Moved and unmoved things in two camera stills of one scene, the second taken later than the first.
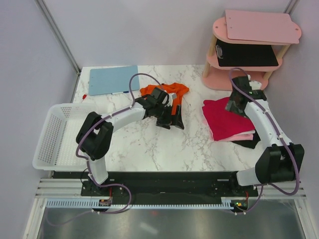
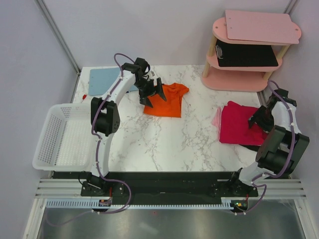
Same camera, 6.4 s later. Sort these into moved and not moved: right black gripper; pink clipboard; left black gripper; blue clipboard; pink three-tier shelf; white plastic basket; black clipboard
Moved: right black gripper; left black gripper
Not moved: black clipboard; blue clipboard; white plastic basket; pink clipboard; pink three-tier shelf
